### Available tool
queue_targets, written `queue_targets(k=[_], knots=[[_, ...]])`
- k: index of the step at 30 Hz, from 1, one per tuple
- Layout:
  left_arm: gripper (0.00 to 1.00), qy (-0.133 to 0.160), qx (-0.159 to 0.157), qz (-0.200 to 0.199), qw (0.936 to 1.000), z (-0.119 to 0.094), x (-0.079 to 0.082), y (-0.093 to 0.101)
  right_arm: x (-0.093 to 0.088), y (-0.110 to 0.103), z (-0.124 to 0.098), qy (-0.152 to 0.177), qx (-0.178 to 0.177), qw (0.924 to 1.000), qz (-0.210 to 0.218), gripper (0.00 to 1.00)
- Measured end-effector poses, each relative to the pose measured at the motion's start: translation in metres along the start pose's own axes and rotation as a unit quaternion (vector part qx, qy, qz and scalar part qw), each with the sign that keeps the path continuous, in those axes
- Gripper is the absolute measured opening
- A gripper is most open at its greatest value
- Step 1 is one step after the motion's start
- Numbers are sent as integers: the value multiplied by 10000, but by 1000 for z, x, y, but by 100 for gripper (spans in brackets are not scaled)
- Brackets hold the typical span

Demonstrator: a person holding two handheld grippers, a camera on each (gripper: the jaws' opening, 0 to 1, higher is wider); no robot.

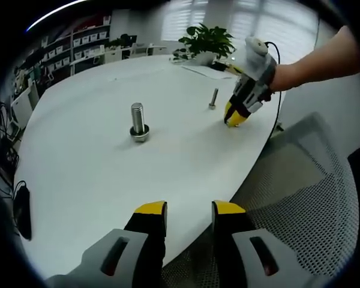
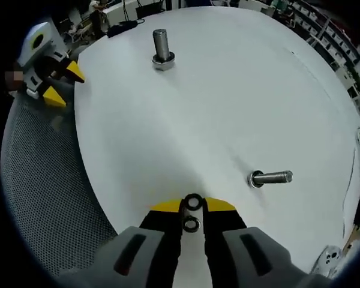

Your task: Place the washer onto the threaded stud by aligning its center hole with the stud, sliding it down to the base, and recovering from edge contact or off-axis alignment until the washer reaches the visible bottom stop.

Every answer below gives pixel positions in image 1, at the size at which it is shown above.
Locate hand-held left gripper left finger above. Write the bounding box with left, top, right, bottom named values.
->
left=46, top=200, right=169, bottom=288

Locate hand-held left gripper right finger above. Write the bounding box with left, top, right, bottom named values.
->
left=211, top=200, right=319, bottom=288

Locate large threaded steel stud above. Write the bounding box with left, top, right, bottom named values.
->
left=129, top=102, right=151, bottom=144

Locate small steel bolt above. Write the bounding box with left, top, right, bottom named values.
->
left=209, top=88, right=220, bottom=110

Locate green potted plant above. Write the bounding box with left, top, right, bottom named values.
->
left=178, top=23, right=238, bottom=65

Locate grey mesh office chair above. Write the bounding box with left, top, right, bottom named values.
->
left=161, top=112, right=360, bottom=288

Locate black computer mouse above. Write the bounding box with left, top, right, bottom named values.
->
left=13, top=179, right=33, bottom=241

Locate white shelving unit with bins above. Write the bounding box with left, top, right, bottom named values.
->
left=41, top=14, right=112, bottom=79

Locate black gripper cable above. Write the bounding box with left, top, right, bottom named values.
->
left=263, top=41, right=286, bottom=133

